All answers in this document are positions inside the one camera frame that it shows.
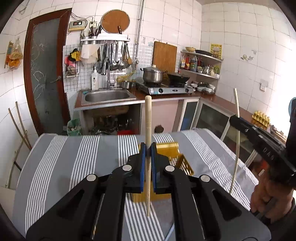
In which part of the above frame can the wooden chopstick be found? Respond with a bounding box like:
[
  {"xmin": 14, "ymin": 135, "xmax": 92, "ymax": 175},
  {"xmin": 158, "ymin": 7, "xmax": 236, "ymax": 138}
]
[
  {"xmin": 145, "ymin": 95, "xmax": 152, "ymax": 217},
  {"xmin": 229, "ymin": 88, "xmax": 240, "ymax": 194}
]

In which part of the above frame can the yellow perforated utensil holder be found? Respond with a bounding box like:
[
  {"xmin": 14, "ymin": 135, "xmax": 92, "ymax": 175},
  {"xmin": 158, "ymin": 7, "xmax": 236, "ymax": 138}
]
[{"xmin": 130, "ymin": 142, "xmax": 195, "ymax": 203}]

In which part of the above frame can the kitchen counter cabinet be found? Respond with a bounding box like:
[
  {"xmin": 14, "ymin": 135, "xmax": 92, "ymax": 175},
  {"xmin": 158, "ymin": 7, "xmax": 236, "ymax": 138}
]
[{"xmin": 74, "ymin": 87, "xmax": 287, "ymax": 167}]

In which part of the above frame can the kitchen faucet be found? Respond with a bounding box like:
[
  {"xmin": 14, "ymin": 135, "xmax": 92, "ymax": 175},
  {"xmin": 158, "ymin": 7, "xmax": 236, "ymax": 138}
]
[{"xmin": 101, "ymin": 57, "xmax": 111, "ymax": 90}]

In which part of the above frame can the person right hand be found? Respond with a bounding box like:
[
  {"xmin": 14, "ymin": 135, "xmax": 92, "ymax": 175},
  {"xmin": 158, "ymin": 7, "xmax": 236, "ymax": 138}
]
[{"xmin": 250, "ymin": 170, "xmax": 293, "ymax": 223}]

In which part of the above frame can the egg tray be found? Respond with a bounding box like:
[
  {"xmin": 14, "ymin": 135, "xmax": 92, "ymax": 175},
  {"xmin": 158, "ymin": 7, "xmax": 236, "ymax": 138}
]
[{"xmin": 252, "ymin": 111, "xmax": 270, "ymax": 127}]

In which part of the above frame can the grey striped tablecloth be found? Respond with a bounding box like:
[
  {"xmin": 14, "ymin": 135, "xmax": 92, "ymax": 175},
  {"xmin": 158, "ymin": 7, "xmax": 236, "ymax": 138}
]
[{"xmin": 12, "ymin": 128, "xmax": 258, "ymax": 240}]

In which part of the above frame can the green basket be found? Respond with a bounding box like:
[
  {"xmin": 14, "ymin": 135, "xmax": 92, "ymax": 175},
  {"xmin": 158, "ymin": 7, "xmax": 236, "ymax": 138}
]
[{"xmin": 67, "ymin": 118, "xmax": 82, "ymax": 136}]

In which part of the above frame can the steel sink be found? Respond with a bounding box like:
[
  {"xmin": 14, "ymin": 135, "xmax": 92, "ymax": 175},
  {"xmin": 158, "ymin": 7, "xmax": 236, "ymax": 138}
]
[{"xmin": 81, "ymin": 89, "xmax": 137, "ymax": 105}]

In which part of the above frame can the small steel bowl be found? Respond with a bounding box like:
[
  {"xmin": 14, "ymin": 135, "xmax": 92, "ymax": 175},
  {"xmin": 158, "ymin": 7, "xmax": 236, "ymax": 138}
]
[{"xmin": 119, "ymin": 81, "xmax": 133, "ymax": 89}]

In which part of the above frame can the gas stove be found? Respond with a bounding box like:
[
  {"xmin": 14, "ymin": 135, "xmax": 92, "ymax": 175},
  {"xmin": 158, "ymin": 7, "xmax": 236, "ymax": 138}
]
[{"xmin": 135, "ymin": 77, "xmax": 195, "ymax": 95}]

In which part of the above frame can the black wok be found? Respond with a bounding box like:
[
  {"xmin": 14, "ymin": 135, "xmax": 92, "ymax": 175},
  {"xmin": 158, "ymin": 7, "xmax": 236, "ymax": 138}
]
[{"xmin": 167, "ymin": 73, "xmax": 190, "ymax": 85}]

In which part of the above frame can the white soap bottle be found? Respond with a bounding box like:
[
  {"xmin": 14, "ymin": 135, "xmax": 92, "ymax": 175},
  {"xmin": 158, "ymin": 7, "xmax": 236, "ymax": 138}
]
[{"xmin": 91, "ymin": 67, "xmax": 98, "ymax": 90}]

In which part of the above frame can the steel cooking pot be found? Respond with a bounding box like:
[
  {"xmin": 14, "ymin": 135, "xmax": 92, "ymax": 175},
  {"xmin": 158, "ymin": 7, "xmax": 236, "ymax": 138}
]
[{"xmin": 140, "ymin": 65, "xmax": 165, "ymax": 84}]

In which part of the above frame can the wooden cutting board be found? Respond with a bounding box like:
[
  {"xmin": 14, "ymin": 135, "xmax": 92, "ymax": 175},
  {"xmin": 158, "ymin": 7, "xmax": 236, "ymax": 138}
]
[{"xmin": 152, "ymin": 41, "xmax": 177, "ymax": 73}]

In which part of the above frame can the hanging utensil rack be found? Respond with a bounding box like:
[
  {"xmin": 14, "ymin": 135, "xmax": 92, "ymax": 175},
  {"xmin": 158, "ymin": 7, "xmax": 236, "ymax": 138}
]
[{"xmin": 80, "ymin": 33, "xmax": 132, "ymax": 70}]

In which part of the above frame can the dark framed door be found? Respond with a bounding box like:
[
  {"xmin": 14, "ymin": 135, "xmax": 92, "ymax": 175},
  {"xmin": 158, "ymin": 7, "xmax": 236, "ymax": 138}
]
[{"xmin": 23, "ymin": 9, "xmax": 71, "ymax": 136}]

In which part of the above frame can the round wooden board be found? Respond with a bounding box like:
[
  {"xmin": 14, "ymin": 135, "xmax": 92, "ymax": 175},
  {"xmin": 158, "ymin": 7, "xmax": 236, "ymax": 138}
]
[{"xmin": 100, "ymin": 9, "xmax": 130, "ymax": 34}]

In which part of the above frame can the wall corner shelf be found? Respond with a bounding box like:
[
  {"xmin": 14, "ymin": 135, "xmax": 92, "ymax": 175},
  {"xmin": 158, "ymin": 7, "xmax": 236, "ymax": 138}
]
[{"xmin": 178, "ymin": 47, "xmax": 223, "ymax": 95}]

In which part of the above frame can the yellow wall poster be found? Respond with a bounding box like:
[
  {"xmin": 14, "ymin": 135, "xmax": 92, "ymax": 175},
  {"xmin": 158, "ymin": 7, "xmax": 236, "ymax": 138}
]
[{"xmin": 210, "ymin": 43, "xmax": 222, "ymax": 60}]

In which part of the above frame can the hanging bag on wall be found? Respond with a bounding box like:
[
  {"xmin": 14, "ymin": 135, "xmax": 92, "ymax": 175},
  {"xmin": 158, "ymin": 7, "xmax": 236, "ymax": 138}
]
[{"xmin": 4, "ymin": 38, "xmax": 23, "ymax": 70}]

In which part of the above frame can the wall controller box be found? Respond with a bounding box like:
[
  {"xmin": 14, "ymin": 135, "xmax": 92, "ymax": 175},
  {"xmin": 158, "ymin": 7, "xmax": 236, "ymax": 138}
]
[{"xmin": 68, "ymin": 20, "xmax": 87, "ymax": 32}]

